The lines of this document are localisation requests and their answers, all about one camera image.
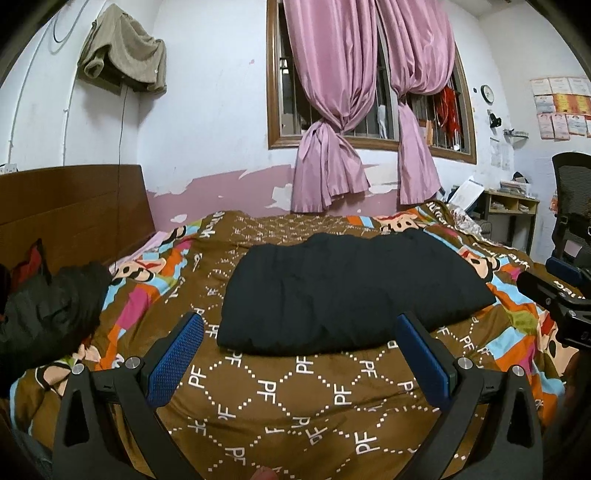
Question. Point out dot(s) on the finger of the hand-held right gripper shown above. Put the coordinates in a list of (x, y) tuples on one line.
[(564, 270), (554, 290)]

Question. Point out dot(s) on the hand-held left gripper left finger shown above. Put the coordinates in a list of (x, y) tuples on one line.
[(178, 357)]

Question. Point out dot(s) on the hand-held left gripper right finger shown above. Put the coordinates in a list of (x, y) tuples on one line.
[(422, 360)]

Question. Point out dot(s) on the black puffer jacket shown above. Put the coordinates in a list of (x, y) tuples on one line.
[(346, 290)]

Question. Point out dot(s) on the black office chair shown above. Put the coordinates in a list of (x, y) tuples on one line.
[(572, 198)]

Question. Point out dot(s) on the wooden desk shelf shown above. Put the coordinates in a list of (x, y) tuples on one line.
[(512, 217)]

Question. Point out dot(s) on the stack of books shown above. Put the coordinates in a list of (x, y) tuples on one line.
[(515, 185)]

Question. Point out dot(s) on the floral cloth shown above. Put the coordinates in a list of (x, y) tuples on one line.
[(466, 221)]

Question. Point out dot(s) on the brown printed blanket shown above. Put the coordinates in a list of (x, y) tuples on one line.
[(286, 406)]

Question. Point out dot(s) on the white paper board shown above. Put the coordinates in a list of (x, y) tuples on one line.
[(467, 194)]

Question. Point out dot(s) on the black clothing pile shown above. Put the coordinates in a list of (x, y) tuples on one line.
[(51, 309)]

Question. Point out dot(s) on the wooden headboard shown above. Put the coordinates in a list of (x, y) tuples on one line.
[(69, 212)]

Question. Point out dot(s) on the pink curtain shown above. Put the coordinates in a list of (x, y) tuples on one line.
[(332, 92), (415, 152)]

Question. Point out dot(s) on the red hanging item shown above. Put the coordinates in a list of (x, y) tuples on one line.
[(450, 113)]

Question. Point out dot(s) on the beige cloth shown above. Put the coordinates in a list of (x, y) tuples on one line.
[(124, 46)]

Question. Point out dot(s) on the small wall shelf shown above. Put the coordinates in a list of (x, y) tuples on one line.
[(516, 134)]

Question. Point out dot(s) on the group of wall certificates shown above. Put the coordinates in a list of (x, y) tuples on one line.
[(561, 108)]

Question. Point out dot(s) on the black wall fixture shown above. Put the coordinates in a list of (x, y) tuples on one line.
[(495, 121)]

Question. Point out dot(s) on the round wall clock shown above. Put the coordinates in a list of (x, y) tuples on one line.
[(487, 93)]

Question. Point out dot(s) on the white wall pipe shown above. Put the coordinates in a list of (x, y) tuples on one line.
[(64, 110)]

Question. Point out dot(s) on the wooden window frame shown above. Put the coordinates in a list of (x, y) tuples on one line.
[(274, 92)]

